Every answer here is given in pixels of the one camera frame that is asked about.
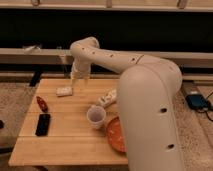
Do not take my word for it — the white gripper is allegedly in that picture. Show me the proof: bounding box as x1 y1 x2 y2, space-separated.
71 62 90 80

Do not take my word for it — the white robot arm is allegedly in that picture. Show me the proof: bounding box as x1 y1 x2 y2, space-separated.
70 37 185 171

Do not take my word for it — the black rectangular device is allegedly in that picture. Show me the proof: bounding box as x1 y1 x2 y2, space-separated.
35 114 51 136

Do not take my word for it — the wooden table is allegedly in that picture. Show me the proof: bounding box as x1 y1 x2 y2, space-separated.
9 79 127 166

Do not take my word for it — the orange plate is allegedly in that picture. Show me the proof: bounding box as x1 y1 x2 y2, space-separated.
106 117 126 153

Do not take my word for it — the blue box on floor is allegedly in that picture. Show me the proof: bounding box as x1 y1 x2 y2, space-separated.
186 94 208 110

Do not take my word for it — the long wooden shelf rail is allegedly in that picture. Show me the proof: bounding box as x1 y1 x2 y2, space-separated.
0 48 213 68

